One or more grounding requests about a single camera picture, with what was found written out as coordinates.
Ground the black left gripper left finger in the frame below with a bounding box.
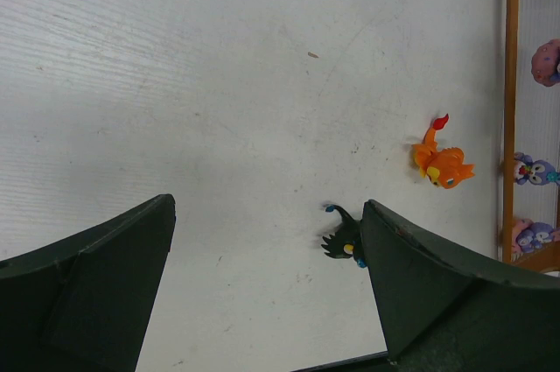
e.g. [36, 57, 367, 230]
[1, 194, 176, 371]

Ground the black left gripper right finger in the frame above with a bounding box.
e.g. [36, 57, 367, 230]
[360, 200, 559, 371]

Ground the black dragon toy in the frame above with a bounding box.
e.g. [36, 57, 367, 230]
[321, 204, 367, 269]

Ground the orange dragon toy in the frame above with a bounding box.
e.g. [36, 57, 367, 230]
[412, 114, 475, 189]

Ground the purple bunny toy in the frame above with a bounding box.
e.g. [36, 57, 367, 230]
[514, 152, 559, 186]

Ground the purple creature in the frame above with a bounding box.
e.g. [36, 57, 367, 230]
[531, 39, 560, 88]

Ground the wooden tiered shelf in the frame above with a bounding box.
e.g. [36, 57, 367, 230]
[498, 0, 559, 275]

